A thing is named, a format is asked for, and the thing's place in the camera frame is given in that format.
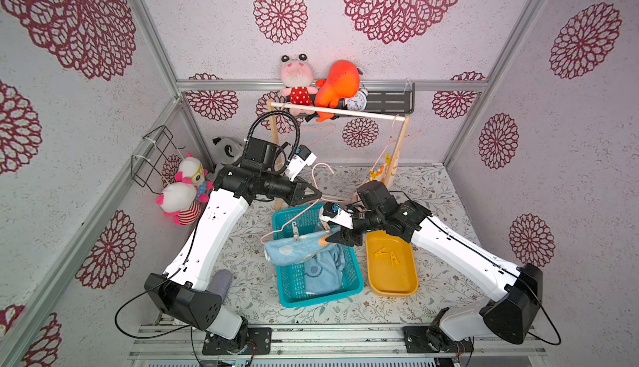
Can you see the teal plastic basket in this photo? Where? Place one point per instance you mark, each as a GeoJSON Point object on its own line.
{"type": "Point", "coordinates": [291, 282]}

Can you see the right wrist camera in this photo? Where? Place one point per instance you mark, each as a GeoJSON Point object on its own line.
{"type": "Point", "coordinates": [334, 213]}

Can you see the grey slipper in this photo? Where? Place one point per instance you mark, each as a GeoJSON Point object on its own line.
{"type": "Point", "coordinates": [221, 283]}

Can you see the blue spotted towel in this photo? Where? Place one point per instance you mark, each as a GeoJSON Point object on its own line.
{"type": "Point", "coordinates": [296, 250]}

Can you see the grey husky plush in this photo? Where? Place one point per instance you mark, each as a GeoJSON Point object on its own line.
{"type": "Point", "coordinates": [225, 151]}

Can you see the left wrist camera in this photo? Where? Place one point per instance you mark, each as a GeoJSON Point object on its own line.
{"type": "Point", "coordinates": [302, 157]}

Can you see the wooden clothes rack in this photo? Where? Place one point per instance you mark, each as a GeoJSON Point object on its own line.
{"type": "Point", "coordinates": [359, 139]}

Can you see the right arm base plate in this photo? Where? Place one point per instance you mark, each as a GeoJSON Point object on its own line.
{"type": "Point", "coordinates": [429, 339]}

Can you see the grey clothespin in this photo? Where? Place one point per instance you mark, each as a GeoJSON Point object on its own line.
{"type": "Point", "coordinates": [296, 233]}

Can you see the light blue towel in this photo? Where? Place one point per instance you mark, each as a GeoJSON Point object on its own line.
{"type": "Point", "coordinates": [323, 273]}

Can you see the white plush striped outfit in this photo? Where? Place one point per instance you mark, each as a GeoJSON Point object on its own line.
{"type": "Point", "coordinates": [178, 201]}

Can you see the pink frog plush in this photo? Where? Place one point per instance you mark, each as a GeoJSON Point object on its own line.
{"type": "Point", "coordinates": [297, 77]}

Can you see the tan clothespin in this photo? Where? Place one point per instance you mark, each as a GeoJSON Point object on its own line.
{"type": "Point", "coordinates": [326, 227]}

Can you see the black wire wall basket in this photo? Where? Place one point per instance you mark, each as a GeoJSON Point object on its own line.
{"type": "Point", "coordinates": [154, 169]}

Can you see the white orange patterned towel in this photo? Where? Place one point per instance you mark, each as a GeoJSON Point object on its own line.
{"type": "Point", "coordinates": [388, 177]}

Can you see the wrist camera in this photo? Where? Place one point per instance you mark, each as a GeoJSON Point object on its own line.
{"type": "Point", "coordinates": [302, 157]}
{"type": "Point", "coordinates": [334, 213]}

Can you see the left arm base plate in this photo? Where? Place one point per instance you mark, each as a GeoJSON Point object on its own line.
{"type": "Point", "coordinates": [250, 340]}

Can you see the black wall shelf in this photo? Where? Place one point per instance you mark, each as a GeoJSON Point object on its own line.
{"type": "Point", "coordinates": [387, 102]}

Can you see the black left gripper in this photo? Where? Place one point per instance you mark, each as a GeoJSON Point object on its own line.
{"type": "Point", "coordinates": [294, 190]}

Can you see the yellow plastic tray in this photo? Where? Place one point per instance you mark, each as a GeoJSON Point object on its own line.
{"type": "Point", "coordinates": [392, 270]}

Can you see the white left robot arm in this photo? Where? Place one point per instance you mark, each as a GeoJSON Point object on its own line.
{"type": "Point", "coordinates": [181, 291]}

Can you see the clothespin in tray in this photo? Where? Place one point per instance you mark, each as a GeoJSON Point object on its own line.
{"type": "Point", "coordinates": [394, 261]}

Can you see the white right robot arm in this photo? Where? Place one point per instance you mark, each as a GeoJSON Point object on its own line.
{"type": "Point", "coordinates": [512, 293]}

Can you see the orange plush toy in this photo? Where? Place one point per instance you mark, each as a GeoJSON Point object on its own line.
{"type": "Point", "coordinates": [343, 81]}

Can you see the white alarm clock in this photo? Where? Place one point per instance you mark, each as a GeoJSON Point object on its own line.
{"type": "Point", "coordinates": [358, 102]}

